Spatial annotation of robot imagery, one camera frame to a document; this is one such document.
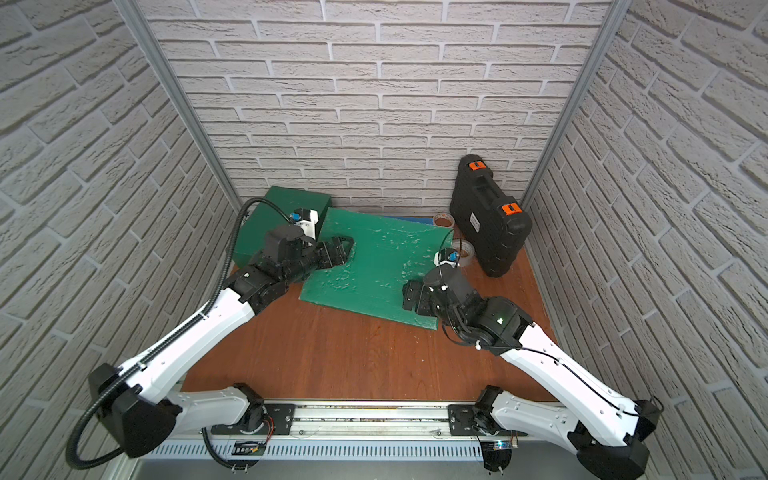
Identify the aluminium corner post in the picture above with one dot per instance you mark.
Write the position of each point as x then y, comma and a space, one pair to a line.
150, 46
598, 50

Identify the green shoebox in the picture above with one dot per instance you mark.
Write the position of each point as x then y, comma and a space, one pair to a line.
264, 219
387, 253

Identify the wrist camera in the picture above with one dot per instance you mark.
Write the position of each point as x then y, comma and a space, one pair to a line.
447, 256
297, 225

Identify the right aluminium corner post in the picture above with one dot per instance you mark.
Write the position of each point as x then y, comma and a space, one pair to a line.
598, 50

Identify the blue shoebox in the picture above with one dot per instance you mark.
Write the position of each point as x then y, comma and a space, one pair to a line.
421, 220

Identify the far tape roll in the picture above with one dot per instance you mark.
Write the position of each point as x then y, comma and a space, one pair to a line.
443, 220

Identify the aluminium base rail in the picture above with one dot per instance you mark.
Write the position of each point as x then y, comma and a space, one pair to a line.
376, 430

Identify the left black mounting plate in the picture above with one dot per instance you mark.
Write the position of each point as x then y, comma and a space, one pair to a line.
266, 418

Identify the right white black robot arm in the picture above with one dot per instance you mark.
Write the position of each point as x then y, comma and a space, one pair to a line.
604, 429

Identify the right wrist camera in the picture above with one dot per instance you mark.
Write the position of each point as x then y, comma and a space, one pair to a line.
447, 256

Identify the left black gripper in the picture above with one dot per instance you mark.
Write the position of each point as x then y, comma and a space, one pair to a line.
324, 254

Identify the black tool case orange latches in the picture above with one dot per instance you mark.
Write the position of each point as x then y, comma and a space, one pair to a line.
492, 221

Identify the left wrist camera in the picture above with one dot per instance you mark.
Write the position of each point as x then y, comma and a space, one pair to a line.
297, 225

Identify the near clear tape roll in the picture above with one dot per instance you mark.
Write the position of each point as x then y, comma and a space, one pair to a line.
465, 250

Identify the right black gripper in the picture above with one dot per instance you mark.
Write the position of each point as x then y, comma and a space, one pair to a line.
407, 296

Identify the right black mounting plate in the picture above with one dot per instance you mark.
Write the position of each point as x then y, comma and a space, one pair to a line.
463, 423

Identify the left aluminium corner post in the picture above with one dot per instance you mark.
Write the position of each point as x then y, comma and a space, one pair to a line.
150, 46

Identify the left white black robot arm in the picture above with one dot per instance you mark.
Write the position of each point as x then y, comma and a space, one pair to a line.
135, 401

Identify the black mounting plate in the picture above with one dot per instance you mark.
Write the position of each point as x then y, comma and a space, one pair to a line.
266, 418
463, 423

